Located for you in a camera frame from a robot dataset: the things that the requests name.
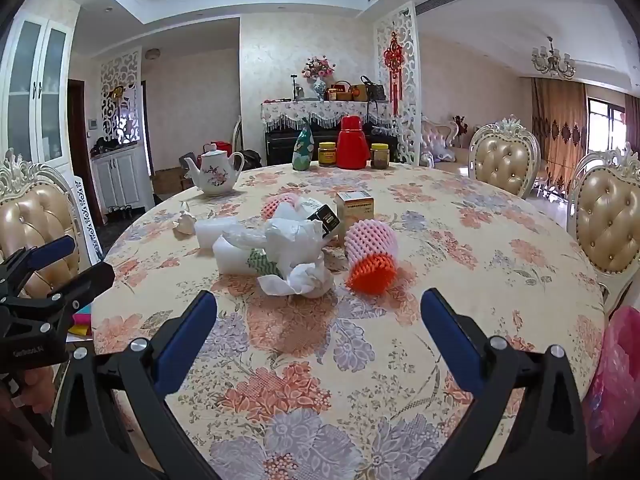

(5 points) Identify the green patterned paper scrap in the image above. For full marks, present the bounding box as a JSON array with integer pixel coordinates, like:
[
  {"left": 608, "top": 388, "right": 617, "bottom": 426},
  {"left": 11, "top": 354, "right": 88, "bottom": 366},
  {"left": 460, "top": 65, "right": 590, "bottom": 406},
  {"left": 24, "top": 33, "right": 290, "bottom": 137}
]
[{"left": 246, "top": 250, "right": 283, "bottom": 278}]

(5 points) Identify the white carved lattice panel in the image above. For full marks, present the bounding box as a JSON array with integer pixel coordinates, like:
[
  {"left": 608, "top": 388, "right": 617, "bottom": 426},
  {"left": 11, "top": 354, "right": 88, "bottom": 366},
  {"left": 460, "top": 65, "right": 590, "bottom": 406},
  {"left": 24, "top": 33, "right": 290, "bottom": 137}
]
[{"left": 70, "top": 175, "right": 106, "bottom": 263}]

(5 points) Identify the white tissue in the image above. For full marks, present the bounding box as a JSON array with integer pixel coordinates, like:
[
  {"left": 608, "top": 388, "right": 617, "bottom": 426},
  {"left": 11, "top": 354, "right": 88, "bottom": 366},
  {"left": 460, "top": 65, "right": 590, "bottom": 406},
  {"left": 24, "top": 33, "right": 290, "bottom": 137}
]
[{"left": 257, "top": 255, "right": 336, "bottom": 298}]

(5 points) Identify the brown patterned curtain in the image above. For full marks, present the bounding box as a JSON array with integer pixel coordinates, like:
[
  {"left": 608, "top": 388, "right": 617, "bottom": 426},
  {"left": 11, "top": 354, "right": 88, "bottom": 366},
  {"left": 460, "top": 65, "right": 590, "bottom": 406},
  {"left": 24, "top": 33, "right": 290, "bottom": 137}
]
[{"left": 531, "top": 77, "right": 588, "bottom": 196}]

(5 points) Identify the white floral teapot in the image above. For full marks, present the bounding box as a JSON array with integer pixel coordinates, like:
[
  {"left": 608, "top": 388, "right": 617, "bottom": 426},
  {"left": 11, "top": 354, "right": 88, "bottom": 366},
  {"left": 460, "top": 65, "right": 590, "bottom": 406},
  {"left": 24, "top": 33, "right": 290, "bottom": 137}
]
[{"left": 183, "top": 143, "right": 246, "bottom": 197}]

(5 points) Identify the red thermos jug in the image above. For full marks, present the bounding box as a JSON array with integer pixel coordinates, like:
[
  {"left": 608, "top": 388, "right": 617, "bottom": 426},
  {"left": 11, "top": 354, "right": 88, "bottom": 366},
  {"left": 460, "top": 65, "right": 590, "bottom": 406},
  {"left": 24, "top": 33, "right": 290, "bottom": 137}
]
[{"left": 336, "top": 116, "right": 372, "bottom": 169}]

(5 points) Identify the white ornate sofa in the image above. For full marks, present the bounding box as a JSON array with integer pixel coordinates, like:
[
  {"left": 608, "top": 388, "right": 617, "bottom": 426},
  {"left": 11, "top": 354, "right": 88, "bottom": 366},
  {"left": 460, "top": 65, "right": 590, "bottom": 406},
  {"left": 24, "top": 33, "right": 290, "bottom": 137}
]
[{"left": 420, "top": 112, "right": 473, "bottom": 163}]

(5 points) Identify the black handbag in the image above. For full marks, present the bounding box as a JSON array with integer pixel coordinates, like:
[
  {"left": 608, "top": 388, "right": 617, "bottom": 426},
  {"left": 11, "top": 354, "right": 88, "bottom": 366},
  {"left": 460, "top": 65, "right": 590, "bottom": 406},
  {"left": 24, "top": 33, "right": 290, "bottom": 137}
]
[{"left": 359, "top": 75, "right": 387, "bottom": 101}]

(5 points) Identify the orange foam fruit net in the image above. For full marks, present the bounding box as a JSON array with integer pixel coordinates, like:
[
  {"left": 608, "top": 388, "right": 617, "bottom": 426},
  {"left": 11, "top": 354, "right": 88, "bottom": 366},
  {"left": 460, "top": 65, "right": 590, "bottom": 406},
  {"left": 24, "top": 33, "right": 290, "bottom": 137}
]
[{"left": 345, "top": 254, "right": 398, "bottom": 295}]

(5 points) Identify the white printed paper bag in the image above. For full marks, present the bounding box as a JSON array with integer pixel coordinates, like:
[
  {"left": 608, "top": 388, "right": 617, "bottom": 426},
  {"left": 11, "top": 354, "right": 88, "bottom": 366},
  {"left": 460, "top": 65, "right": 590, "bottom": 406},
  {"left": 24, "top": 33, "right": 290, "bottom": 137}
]
[{"left": 265, "top": 199, "right": 326, "bottom": 273}]

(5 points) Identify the black piano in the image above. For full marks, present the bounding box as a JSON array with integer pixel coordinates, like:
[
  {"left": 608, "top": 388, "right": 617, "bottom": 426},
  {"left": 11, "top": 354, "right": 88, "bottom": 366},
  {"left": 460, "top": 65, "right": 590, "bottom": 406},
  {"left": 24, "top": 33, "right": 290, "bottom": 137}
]
[{"left": 264, "top": 120, "right": 401, "bottom": 166}]

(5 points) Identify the chandelier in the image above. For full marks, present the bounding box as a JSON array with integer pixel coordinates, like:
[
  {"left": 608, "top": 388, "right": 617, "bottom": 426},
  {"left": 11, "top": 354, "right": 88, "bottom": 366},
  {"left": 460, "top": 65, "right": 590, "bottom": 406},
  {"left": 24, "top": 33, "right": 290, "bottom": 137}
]
[{"left": 530, "top": 36, "right": 577, "bottom": 80}]

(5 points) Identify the orange and white foam net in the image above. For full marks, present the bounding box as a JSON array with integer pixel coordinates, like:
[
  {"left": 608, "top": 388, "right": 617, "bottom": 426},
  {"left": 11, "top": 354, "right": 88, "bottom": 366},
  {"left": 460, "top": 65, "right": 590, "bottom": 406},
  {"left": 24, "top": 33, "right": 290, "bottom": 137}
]
[{"left": 345, "top": 220, "right": 399, "bottom": 266}]

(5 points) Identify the white lattice pillar screen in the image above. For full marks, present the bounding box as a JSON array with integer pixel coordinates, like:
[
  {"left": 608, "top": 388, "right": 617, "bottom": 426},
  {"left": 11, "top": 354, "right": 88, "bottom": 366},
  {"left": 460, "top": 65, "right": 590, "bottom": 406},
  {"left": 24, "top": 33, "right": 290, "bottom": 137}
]
[{"left": 372, "top": 1, "right": 421, "bottom": 166}]

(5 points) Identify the striped colourful cloth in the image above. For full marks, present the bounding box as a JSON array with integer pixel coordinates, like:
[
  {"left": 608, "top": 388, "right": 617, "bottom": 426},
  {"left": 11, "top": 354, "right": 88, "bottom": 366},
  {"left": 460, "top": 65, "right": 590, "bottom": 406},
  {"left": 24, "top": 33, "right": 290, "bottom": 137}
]
[{"left": 67, "top": 305, "right": 93, "bottom": 338}]

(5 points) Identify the red knot hanging ornament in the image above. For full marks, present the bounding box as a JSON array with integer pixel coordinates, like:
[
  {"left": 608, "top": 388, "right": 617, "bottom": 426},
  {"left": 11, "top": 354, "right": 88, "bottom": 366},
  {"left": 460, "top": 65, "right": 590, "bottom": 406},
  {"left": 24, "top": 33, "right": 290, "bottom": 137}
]
[{"left": 382, "top": 31, "right": 408, "bottom": 116}]

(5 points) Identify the person's left hand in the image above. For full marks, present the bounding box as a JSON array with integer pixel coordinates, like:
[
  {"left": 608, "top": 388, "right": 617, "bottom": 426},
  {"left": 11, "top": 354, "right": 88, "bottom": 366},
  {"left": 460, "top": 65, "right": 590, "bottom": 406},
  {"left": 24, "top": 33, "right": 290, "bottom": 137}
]
[{"left": 10, "top": 366, "right": 57, "bottom": 412}]

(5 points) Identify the cardboard box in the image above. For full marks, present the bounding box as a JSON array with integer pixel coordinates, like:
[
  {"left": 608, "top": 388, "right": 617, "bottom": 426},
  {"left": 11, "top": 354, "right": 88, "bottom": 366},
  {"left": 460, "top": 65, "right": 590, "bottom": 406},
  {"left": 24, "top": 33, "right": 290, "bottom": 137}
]
[{"left": 151, "top": 167, "right": 193, "bottom": 196}]

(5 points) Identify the white lattice wall screen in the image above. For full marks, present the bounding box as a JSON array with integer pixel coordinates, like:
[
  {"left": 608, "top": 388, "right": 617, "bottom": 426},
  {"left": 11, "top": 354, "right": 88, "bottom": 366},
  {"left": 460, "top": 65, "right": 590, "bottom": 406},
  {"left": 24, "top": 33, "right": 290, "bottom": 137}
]
[{"left": 100, "top": 45, "right": 146, "bottom": 146}]

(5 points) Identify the white low cabinet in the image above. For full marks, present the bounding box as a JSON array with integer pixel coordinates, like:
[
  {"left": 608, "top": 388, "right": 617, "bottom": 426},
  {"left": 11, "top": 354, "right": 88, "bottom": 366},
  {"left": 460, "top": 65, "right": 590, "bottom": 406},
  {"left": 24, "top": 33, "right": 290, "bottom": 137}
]
[{"left": 90, "top": 142, "right": 153, "bottom": 211}]

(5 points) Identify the vase of pink flowers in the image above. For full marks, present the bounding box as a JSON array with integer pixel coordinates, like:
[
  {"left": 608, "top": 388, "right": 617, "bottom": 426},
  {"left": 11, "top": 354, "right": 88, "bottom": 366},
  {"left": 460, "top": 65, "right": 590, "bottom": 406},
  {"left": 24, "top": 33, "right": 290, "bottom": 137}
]
[{"left": 302, "top": 56, "right": 336, "bottom": 102}]

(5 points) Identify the small crumpled beige tissue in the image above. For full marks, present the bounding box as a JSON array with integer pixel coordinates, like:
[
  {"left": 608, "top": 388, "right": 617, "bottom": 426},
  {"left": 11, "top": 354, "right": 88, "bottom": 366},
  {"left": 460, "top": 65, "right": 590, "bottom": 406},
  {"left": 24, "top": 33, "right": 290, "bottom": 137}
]
[{"left": 172, "top": 211, "right": 197, "bottom": 236}]

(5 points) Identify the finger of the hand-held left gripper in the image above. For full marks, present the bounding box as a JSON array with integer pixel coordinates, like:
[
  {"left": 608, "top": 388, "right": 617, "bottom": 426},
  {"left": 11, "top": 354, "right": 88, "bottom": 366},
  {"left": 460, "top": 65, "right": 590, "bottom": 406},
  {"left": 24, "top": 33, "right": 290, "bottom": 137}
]
[
  {"left": 0, "top": 235, "right": 76, "bottom": 287},
  {"left": 47, "top": 261, "right": 116, "bottom": 311}
]

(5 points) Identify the small black carton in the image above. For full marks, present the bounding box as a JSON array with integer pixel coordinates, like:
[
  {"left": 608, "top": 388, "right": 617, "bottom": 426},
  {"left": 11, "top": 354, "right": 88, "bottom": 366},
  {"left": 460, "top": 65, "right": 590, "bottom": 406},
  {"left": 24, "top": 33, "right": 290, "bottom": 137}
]
[{"left": 305, "top": 205, "right": 342, "bottom": 238}]

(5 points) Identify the fringed lace cloth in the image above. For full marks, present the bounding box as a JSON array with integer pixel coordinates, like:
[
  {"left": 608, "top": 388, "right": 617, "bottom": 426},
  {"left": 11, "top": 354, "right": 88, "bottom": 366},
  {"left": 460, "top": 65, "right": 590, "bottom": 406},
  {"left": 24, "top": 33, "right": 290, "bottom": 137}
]
[{"left": 260, "top": 99, "right": 401, "bottom": 131}]

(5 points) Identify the small yellow carton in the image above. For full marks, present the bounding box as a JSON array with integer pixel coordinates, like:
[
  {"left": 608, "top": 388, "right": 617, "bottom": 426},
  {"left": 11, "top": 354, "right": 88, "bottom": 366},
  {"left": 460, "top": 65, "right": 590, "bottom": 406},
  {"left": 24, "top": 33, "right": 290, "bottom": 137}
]
[{"left": 336, "top": 191, "right": 375, "bottom": 246}]

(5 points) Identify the tufted beige ornate chair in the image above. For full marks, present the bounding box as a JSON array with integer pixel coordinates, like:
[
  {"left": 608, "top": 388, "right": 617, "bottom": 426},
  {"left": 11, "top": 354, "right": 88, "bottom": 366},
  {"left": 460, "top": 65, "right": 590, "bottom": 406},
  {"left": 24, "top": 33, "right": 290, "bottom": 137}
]
[
  {"left": 0, "top": 149, "right": 93, "bottom": 301},
  {"left": 468, "top": 117, "right": 542, "bottom": 200},
  {"left": 567, "top": 142, "right": 640, "bottom": 306}
]

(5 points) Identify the green patterned bottle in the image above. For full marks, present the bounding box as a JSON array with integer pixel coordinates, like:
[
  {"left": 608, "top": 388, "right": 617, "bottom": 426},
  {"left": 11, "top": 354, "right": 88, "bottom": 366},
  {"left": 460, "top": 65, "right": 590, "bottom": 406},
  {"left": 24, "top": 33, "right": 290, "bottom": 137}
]
[{"left": 292, "top": 117, "right": 316, "bottom": 171}]

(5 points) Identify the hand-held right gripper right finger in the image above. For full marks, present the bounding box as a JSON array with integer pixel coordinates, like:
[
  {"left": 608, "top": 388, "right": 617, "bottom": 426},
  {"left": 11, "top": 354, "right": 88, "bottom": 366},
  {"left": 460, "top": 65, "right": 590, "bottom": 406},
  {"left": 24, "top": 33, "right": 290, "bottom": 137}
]
[{"left": 402, "top": 287, "right": 588, "bottom": 480}]

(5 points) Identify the salmon foam fruit net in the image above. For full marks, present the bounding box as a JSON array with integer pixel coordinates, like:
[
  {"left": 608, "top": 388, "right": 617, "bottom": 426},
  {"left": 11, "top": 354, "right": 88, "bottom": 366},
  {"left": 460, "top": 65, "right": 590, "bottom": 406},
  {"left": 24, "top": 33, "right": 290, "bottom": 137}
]
[{"left": 262, "top": 192, "right": 303, "bottom": 221}]

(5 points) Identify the brown handbag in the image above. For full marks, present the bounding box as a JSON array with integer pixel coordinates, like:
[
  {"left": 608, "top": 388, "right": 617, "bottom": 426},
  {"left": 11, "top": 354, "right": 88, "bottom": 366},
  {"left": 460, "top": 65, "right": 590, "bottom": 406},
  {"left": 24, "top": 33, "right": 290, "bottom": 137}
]
[{"left": 325, "top": 80, "right": 357, "bottom": 102}]

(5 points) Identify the window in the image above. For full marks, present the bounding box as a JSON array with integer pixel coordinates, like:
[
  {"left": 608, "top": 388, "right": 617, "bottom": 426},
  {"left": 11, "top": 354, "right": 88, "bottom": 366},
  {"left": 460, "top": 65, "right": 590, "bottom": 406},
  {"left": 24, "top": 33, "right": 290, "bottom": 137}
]
[{"left": 585, "top": 97, "right": 640, "bottom": 161}]

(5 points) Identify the white glass-door cabinet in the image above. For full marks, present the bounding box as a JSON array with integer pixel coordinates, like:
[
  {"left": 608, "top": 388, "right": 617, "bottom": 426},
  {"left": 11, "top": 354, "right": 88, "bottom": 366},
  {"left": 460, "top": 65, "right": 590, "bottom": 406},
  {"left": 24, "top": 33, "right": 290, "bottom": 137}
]
[{"left": 0, "top": 7, "right": 81, "bottom": 171}]

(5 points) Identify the pink plastic bag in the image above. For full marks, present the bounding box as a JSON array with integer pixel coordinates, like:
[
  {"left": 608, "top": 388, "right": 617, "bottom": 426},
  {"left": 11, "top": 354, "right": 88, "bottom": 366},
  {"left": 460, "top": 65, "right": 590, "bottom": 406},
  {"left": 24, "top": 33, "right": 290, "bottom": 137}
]
[{"left": 582, "top": 305, "right": 640, "bottom": 466}]

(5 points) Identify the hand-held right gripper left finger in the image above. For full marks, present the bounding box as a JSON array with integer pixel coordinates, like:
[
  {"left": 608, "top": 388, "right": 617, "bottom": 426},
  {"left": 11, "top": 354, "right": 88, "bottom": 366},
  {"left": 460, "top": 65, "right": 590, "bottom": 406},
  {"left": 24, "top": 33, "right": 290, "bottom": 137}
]
[{"left": 52, "top": 290, "right": 236, "bottom": 480}]

